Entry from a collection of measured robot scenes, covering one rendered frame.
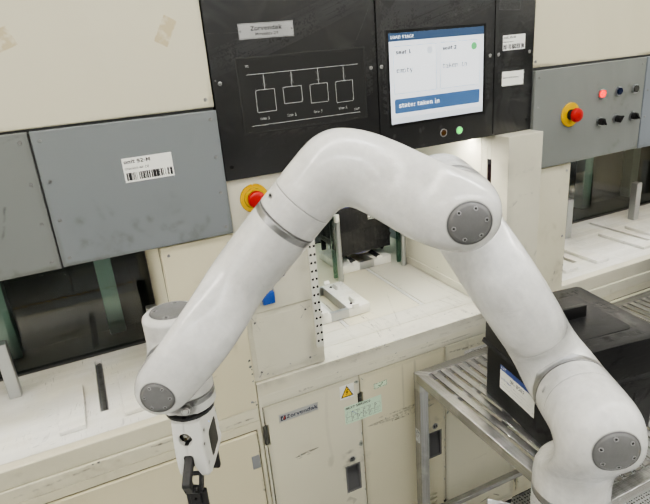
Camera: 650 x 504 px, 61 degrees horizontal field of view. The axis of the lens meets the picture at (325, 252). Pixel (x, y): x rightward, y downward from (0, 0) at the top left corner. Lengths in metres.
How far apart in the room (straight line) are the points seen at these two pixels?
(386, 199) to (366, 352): 0.93
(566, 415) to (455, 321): 0.87
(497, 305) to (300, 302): 0.73
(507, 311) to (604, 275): 1.34
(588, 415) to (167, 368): 0.56
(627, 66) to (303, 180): 1.39
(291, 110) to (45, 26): 0.50
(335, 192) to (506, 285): 0.26
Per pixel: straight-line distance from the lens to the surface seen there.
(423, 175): 0.66
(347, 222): 1.99
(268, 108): 1.27
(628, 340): 1.38
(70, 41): 1.20
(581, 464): 0.88
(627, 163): 2.79
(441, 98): 1.48
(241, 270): 0.74
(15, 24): 1.20
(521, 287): 0.78
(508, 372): 1.46
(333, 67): 1.32
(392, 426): 1.75
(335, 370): 1.54
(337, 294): 1.82
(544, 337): 0.83
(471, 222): 0.65
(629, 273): 2.21
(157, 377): 0.76
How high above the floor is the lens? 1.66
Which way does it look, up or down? 20 degrees down
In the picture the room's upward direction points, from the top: 5 degrees counter-clockwise
